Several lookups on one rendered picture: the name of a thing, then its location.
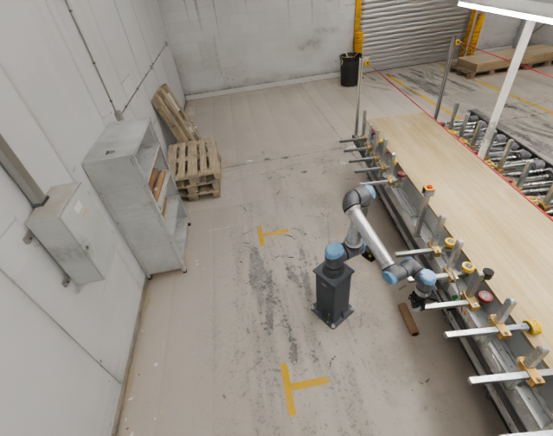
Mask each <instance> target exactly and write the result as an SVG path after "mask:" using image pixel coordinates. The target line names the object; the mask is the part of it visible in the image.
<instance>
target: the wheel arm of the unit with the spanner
mask: <svg viewBox="0 0 553 436"><path fill-rule="evenodd" d="M468 305H469V303H468V301H467V300H461V301H453V302H445V303H437V304H429V305H426V307H425V310H424V311H432V310H440V309H448V308H456V307H464V306H468Z"/></svg>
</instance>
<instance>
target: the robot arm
mask: <svg viewBox="0 0 553 436"><path fill-rule="evenodd" d="M375 198H376V192H375V191H374V189H373V188H372V187H371V186H370V185H369V184H365V185H363V186H360V187H358V188H355V189H351V190H349V191H348V192H347V193H346V194H345V195H344V199H343V203H342V207H343V211H344V213H345V214H346V215H348V216H349V217H350V225H349V230H348V235H346V236H345V237H344V242H342V243H337V242H332V243H330V244H328V245H327V246H326V248H325V263H324V265H323V274H324V275H325V276H326V277H327V278H329V279H339V278H341V277H342V276H343V275H344V265H343V262H345V261H346V260H349V259H351V258H354V257H356V256H358V255H360V254H362V253H363V252H364V251H365V243H364V241H365V242H366V244H367V246H368V247H369V249H370V251H371V252H372V253H373V255H374V257H375V258H376V260H377V262H378V264H379V265H380V267H381V268H382V270H383V279H384V280H385V281H386V282H387V283H388V284H390V285H393V284H397V283H398V282H400V281H402V280H404V279H406V278H408V277H410V276H411V277H412V278H413V279H414V280H415V281H416V282H417V283H416V286H415V290H414V291H412V294H409V297H408V299H410V301H411V305H410V306H412V308H415V309H413V310H412V311H416V312H420V311H424V310H425V307H426V299H428V300H433V301H437V300H438V297H437V295H436V294H435V293H432V292H431V291H432V289H433V287H434V284H435V282H436V275H435V273H434V272H433V271H431V270H429V269H425V268H423V267H422V266H421V265H420V264H419V263H418V262H417V261H416V260H414V259H413V258H411V257H407V258H405V259H404V260H402V261H401V263H400V265H398V266H397V265H396V263H395V262H394V261H393V260H392V258H391V257H390V255H389V253H388V252H387V250H386V248H385V247H384V245H383V244H382V242H381V241H380V240H379V238H378V236H377V235H376V233H375V231H374V230H373V228H372V227H371V225H370V224H369V222H368V221H367V219H366V217H367V213H368V209H369V205H370V201H371V200H373V199H375ZM362 237H363V239H362ZM363 240H364V241H363ZM410 297H411V298H410Z"/></svg>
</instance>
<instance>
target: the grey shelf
mask: <svg viewBox="0 0 553 436"><path fill-rule="evenodd" d="M151 130H152V131H151ZM153 135H154V136H153ZM155 139H156V140H155ZM156 141H157V142H156ZM106 151H115V152H114V153H112V154H107V155H106ZM160 152H161V154H160ZM162 152H163V153H162ZM161 155H162V156H161ZM136 156H137V157H136ZM133 160H134V161H133ZM134 162H135V163H134ZM138 162H139V163H138ZM81 164H82V166H83V168H84V170H85V171H86V173H87V174H88V176H89V178H90V179H91V181H92V183H93V185H94V187H95V188H96V189H97V191H98V193H99V195H100V197H101V199H102V200H103V202H104V203H105V205H106V207H107V209H108V210H109V212H110V214H111V215H112V217H113V219H114V220H115V222H116V224H117V225H118V227H119V229H120V231H121V233H122V234H123V235H124V237H125V239H126V241H127V243H128V245H129V246H130V248H131V250H132V251H133V253H134V255H135V256H136V258H137V260H138V262H139V264H140V265H141V266H142V268H143V270H144V271H145V274H146V275H147V277H148V279H152V276H151V275H150V274H153V273H162V272H167V271H172V270H177V269H181V268H182V271H183V273H186V272H187V269H186V268H185V266H184V263H183V261H184V249H185V245H186V237H187V228H188V226H191V223H190V220H189V217H188V216H187V213H186V210H185V208H184V205H183V202H182V199H181V196H180V195H179V192H178V189H177V186H176V183H175V181H174V178H173V175H172V174H171V171H170V167H169V165H168V163H167V160H166V157H165V155H164V151H163V149H162V146H161V144H160V142H159V139H158V135H157V133H156V130H155V128H154V125H153V123H152V121H151V116H150V117H144V118H139V119H128V120H123V121H117V122H112V123H109V124H108V125H107V127H106V129H105V130H104V131H103V132H102V134H101V135H100V137H99V138H98V140H97V141H96V143H95V144H94V146H93V148H92V149H91V150H90V151H89V153H88V154H87V156H86V157H85V159H84V160H83V162H82V163H81ZM164 164H165V165H164ZM133 165H134V166H133ZM136 166H137V167H136ZM165 166H166V167H165ZM153 168H157V169H158V172H159V171H160V170H164V171H165V172H166V174H165V178H164V182H163V186H162V188H161V191H160V195H159V198H158V202H156V200H155V198H154V196H153V194H152V191H151V189H150V187H149V184H148V183H149V180H150V177H151V172H152V169H153ZM171 178H172V179H171ZM172 184H173V185H172ZM173 186H174V188H173ZM147 190H148V191H147ZM175 191H176V192H175ZM145 192H146V193H145ZM148 192H149V193H148ZM148 197H149V198H148ZM165 197H166V198H167V201H166V206H165V211H164V218H163V216H162V210H163V206H164V198H165ZM153 204H154V205H153ZM180 204H181V205H180ZM186 216H187V217H186ZM160 223H161V224H160ZM161 225H162V227H161Z"/></svg>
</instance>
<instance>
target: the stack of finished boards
mask: <svg viewBox="0 0 553 436"><path fill-rule="evenodd" d="M515 51H516V48H511V49H506V50H500V51H495V52H490V54H488V53H484V54H475V55H469V56H464V57H459V58H457V59H458V60H457V63H456V64H457V65H458V66H460V67H464V68H466V69H469V70H472V71H474V72H481V71H486V70H491V69H496V68H502V67H509V66H510V65H511V62H509V61H512V58H513V56H514V54H515ZM491 54H493V55H491ZM494 55H496V56H499V57H501V58H504V59H506V60H508V61H506V60H503V59H501V58H498V57H496V56H494ZM552 59H553V46H550V45H545V44H537V45H532V46H527V47H526V49H525V51H524V55H523V58H522V60H521V62H520V65H522V64H526V63H532V62H537V61H547V60H552Z"/></svg>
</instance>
